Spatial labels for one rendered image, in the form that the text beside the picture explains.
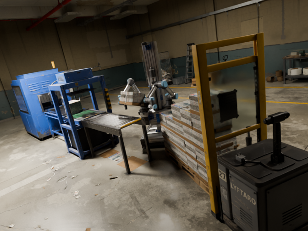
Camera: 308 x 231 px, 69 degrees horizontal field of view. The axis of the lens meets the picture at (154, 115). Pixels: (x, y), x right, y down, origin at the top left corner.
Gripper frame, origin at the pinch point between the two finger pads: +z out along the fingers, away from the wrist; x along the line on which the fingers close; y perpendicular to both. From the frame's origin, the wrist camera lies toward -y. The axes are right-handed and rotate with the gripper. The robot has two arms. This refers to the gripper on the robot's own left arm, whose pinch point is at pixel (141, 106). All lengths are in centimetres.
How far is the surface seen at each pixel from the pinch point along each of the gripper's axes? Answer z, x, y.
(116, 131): -8, 55, -43
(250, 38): -205, 49, 73
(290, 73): -60, -591, 158
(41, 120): 351, 56, -65
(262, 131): -211, 7, -15
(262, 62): -212, 30, 54
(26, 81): 351, 101, 36
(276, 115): -241, 67, 3
